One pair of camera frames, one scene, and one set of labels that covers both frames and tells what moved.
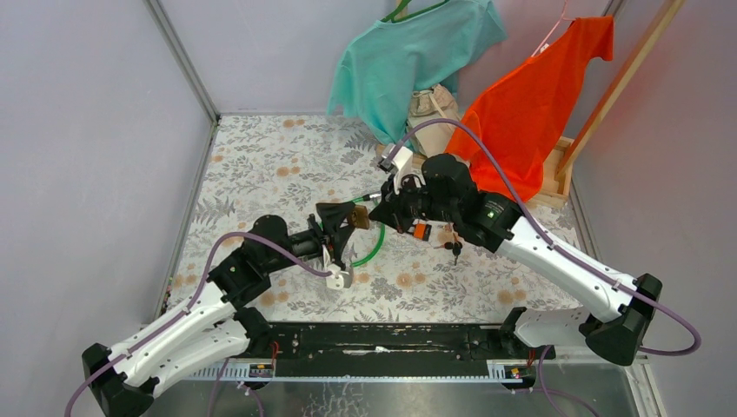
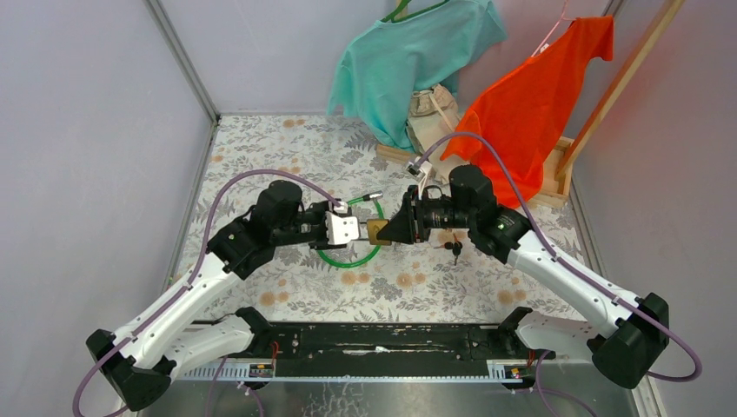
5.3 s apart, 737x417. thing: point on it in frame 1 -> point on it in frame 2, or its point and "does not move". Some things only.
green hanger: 390,16 does not move
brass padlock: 360,217 -> 374,227
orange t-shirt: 523,110 does not move
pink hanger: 542,46 does not move
